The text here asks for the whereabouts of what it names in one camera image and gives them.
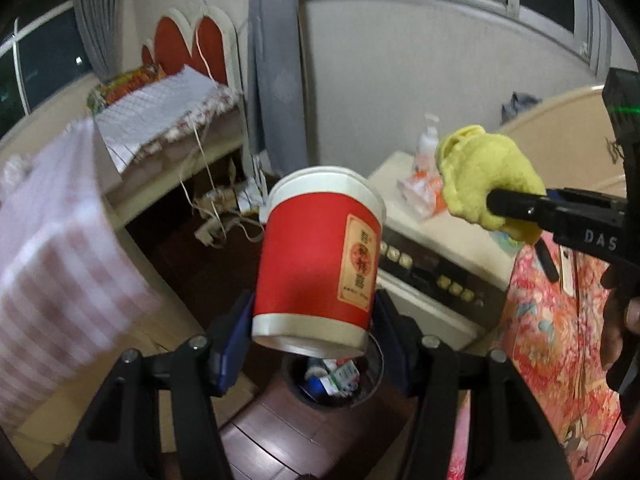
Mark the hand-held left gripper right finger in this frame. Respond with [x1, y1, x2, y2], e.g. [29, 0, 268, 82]
[372, 290, 576, 480]

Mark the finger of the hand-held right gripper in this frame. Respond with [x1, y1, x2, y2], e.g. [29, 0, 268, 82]
[536, 239, 560, 284]
[486, 187, 551, 231]

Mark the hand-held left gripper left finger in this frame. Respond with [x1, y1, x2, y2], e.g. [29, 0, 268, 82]
[55, 290, 257, 480]

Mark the yellow cloth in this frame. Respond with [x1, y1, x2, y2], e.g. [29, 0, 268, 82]
[436, 125, 547, 246]

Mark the white green milk carton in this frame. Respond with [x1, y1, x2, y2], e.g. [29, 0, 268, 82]
[320, 360, 361, 397]

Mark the black trash bin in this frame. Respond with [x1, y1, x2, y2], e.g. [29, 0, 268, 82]
[281, 342, 386, 409]

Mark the red paper cup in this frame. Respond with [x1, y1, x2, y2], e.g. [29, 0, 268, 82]
[250, 165, 389, 359]

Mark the person's right hand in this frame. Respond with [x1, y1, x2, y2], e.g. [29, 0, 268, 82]
[600, 264, 640, 373]

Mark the white washing machine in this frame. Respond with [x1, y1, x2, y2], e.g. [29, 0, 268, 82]
[367, 150, 532, 352]

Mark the pink floral blanket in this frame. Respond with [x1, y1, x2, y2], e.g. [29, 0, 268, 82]
[447, 232, 628, 480]

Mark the orange white packet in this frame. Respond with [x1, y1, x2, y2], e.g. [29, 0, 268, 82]
[398, 167, 447, 218]

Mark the grey cloth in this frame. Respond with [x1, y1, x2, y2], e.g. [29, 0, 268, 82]
[501, 91, 544, 124]

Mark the white pump bottle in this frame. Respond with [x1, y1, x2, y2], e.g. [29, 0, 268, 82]
[416, 112, 442, 162]

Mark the white power strip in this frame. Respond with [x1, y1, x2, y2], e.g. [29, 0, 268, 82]
[234, 182, 268, 213]

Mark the pink checked tablecloth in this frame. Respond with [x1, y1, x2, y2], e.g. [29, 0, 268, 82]
[0, 119, 162, 428]

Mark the floral quilted mattress pad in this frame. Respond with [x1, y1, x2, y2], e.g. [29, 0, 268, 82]
[135, 82, 242, 158]

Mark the white checked bed sheet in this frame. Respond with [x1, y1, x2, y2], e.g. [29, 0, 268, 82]
[95, 65, 221, 171]

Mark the grey tied curtain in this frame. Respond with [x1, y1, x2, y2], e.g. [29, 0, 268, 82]
[247, 0, 309, 173]

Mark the colourful patterned pillow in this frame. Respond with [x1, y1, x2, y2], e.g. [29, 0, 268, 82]
[87, 66, 167, 113]

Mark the red white bed headboard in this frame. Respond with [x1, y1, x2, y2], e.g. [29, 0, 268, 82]
[141, 6, 242, 92]

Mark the large sliding window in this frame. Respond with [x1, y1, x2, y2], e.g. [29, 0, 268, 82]
[0, 5, 94, 137]

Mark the white charging cable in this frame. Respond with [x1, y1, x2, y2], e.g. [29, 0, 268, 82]
[179, 0, 266, 241]

